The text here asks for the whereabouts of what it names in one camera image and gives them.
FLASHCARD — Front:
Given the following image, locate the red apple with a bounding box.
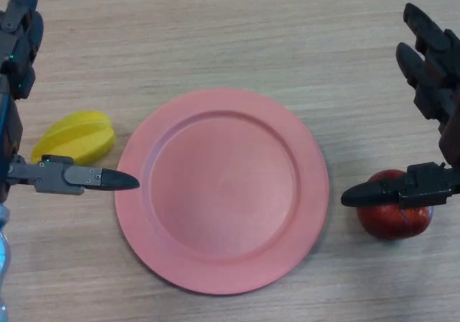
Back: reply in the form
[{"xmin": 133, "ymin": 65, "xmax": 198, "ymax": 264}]
[{"xmin": 356, "ymin": 169, "xmax": 434, "ymax": 242}]

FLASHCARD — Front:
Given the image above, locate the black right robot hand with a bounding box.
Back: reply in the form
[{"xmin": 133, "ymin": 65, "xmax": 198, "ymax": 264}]
[{"xmin": 340, "ymin": 2, "xmax": 460, "ymax": 210}]

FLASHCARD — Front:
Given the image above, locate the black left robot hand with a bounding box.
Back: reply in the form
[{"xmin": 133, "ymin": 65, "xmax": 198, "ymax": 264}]
[{"xmin": 0, "ymin": 0, "xmax": 140, "ymax": 204}]

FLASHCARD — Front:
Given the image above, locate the yellow starfruit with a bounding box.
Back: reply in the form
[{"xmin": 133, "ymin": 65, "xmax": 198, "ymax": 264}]
[{"xmin": 31, "ymin": 110, "xmax": 116, "ymax": 167}]

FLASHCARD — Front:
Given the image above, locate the pink round plate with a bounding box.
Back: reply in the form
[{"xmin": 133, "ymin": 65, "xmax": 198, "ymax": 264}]
[{"xmin": 114, "ymin": 87, "xmax": 330, "ymax": 296}]

